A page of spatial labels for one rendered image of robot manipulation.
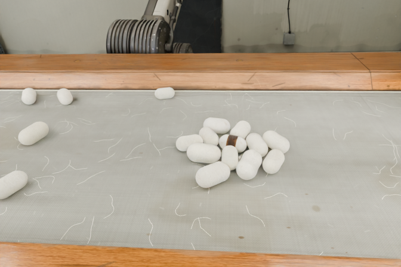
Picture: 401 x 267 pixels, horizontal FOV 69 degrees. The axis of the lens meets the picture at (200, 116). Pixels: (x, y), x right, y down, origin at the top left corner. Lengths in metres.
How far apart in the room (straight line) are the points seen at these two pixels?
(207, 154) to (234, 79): 0.20
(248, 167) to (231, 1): 2.11
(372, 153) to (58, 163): 0.36
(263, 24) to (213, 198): 2.19
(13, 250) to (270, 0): 2.28
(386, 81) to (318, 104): 0.13
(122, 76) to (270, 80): 0.25
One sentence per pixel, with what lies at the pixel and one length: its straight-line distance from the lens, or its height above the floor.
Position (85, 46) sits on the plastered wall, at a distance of 2.64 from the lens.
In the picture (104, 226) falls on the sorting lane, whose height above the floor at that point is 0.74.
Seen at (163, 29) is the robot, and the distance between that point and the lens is 0.70.
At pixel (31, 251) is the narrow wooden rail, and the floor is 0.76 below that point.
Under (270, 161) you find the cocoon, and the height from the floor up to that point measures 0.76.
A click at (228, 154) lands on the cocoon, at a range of 0.32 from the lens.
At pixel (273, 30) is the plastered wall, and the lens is 2.46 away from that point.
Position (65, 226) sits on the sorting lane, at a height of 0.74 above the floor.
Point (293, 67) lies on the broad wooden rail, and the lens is 0.52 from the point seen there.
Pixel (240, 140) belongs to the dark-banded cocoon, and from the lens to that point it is 0.34.
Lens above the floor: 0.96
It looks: 32 degrees down
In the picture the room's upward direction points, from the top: 2 degrees counter-clockwise
